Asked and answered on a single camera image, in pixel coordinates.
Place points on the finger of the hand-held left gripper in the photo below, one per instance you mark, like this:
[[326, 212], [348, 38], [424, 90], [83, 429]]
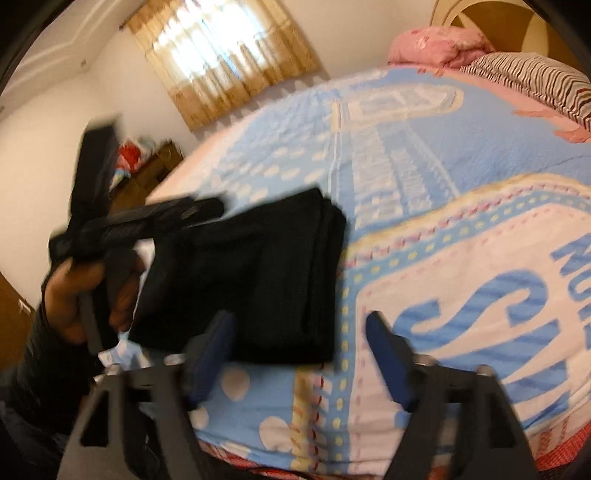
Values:
[[184, 213]]

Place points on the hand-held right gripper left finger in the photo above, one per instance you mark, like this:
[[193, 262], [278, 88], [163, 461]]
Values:
[[214, 355]]

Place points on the striped pillow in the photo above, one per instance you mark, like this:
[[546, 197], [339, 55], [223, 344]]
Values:
[[535, 78]]

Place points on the pink pillow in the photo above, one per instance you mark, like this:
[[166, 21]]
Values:
[[438, 44]]

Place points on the blue and pink printed blanket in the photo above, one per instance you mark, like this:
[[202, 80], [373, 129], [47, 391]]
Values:
[[415, 161]]

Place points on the brown wooden dresser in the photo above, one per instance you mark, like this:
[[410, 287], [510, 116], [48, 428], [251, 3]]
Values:
[[147, 175]]

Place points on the brown wooden door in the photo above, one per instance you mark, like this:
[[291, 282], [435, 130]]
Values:
[[11, 323]]

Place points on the person's left forearm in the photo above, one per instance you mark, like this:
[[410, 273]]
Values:
[[37, 369]]

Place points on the black pants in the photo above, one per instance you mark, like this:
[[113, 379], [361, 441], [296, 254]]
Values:
[[277, 277]]

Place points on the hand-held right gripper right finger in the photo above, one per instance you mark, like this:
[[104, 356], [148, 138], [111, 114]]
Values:
[[388, 360]]

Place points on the person's left hand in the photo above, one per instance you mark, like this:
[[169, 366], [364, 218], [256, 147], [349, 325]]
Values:
[[62, 300]]

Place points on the cream wooden headboard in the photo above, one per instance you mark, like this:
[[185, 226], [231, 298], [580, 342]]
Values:
[[531, 27]]

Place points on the beige window curtain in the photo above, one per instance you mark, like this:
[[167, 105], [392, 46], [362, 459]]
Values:
[[221, 60]]

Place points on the red bag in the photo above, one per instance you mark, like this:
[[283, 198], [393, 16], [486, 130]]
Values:
[[128, 157]]

